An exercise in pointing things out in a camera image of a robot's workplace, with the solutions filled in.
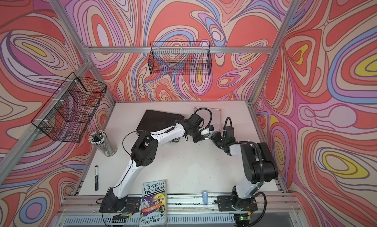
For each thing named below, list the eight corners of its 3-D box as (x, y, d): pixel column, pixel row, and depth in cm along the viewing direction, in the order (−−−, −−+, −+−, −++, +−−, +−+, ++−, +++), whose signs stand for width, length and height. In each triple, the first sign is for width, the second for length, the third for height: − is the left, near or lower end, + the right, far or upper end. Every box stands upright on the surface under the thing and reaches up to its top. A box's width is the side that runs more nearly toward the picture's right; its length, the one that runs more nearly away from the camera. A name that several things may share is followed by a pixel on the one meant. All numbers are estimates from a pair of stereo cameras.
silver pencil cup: (102, 157, 92) (86, 143, 78) (106, 146, 97) (92, 130, 83) (114, 157, 92) (101, 143, 78) (118, 146, 97) (106, 130, 83)
